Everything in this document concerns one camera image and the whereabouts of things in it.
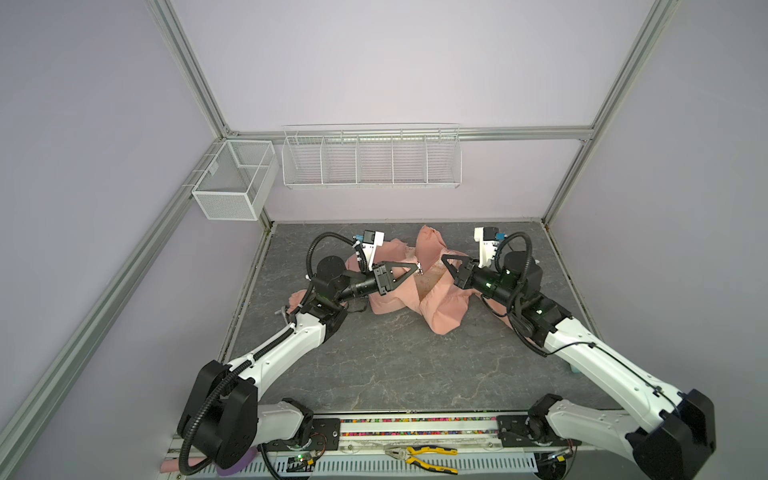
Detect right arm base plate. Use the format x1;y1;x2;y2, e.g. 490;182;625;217
496;414;582;448

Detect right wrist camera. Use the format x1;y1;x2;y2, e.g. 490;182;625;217
474;226;504;268

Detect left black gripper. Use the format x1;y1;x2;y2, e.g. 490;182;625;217
335;261;416;304

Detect white mesh box basket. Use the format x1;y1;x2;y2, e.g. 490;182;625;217
192;140;279;221

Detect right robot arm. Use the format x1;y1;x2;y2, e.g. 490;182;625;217
441;227;716;479

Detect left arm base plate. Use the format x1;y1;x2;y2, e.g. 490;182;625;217
268;417;341;452

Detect white slotted cable duct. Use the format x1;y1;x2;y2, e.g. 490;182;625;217
185;451;539;480

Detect white wire shelf basket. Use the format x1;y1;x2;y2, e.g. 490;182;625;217
282;123;463;189

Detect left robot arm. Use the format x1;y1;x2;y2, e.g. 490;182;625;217
177;231;420;476

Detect pink Snoopy zip jacket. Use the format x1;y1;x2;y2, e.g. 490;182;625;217
286;224;517;337

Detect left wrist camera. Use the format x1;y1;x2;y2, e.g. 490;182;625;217
353;230;384;271

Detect small green circuit board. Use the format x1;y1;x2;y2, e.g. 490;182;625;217
285;455;315;473

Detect yellow handled pliers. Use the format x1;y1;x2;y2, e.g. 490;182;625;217
384;445;459;475

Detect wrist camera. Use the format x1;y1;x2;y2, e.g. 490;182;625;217
474;226;504;268
353;230;384;271

